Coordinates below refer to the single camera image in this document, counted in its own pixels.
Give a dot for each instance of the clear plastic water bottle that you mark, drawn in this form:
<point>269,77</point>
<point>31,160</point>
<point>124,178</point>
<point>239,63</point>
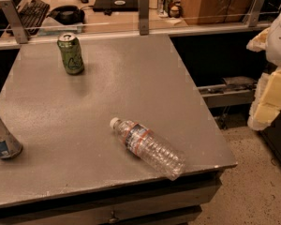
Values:
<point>152,149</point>

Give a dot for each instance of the metal bracket right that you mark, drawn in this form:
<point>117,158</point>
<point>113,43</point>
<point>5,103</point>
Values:
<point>254,11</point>

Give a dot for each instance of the shiny can on desk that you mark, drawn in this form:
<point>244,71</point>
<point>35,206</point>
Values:
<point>163,7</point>

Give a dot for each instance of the grey metal shelf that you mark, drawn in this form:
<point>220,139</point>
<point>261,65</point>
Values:
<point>232,91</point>

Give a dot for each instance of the grey cabinet drawer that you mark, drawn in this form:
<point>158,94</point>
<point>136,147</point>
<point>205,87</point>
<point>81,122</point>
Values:
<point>167,203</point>

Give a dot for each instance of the green soda can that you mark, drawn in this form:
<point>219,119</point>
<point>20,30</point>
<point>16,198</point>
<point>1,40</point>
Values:
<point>70,50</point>

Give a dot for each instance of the metal bracket left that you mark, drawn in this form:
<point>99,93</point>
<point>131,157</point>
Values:
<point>14,21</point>

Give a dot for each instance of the metal bracket middle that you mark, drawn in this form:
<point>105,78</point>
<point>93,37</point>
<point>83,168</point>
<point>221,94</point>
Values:
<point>143,17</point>

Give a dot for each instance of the black laptop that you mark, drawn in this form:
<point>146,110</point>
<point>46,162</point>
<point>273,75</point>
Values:
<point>115,5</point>

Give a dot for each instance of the silver blue can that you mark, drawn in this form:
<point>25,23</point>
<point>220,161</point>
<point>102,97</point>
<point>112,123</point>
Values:
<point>9,145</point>

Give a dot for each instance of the white robot cover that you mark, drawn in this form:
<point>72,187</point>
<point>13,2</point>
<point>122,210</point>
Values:
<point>273,43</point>

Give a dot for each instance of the small round brown object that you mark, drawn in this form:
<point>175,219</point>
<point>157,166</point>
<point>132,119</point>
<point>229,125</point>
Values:
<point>175,12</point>

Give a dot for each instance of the cardboard box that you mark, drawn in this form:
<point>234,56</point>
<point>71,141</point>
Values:
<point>198,12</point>

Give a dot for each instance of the metal bracket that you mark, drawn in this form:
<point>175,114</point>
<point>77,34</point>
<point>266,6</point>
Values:
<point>254,11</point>
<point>14,21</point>
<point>143,17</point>

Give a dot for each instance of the yellow white foam block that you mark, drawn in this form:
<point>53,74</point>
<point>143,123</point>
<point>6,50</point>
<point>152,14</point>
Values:
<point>267,103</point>

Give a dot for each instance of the black headphones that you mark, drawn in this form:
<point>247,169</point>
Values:
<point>67,15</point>

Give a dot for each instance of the black keyboard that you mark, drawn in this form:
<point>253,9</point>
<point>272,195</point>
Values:
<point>32,15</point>

